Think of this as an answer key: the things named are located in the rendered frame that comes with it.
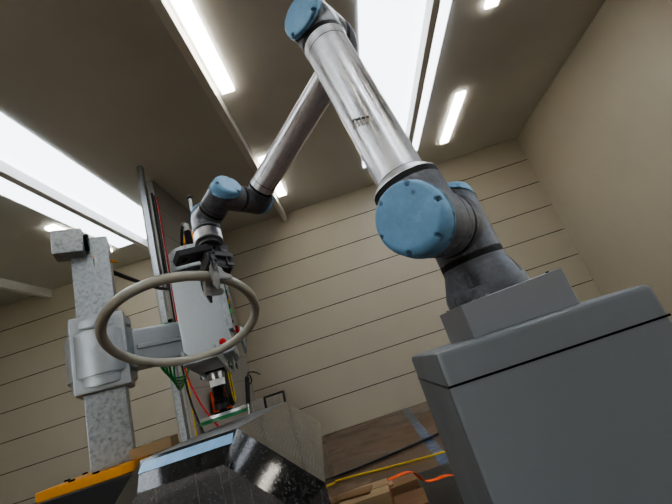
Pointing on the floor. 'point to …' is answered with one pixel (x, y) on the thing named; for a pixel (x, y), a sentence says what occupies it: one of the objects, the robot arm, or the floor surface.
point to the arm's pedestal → (560, 405)
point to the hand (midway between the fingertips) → (211, 292)
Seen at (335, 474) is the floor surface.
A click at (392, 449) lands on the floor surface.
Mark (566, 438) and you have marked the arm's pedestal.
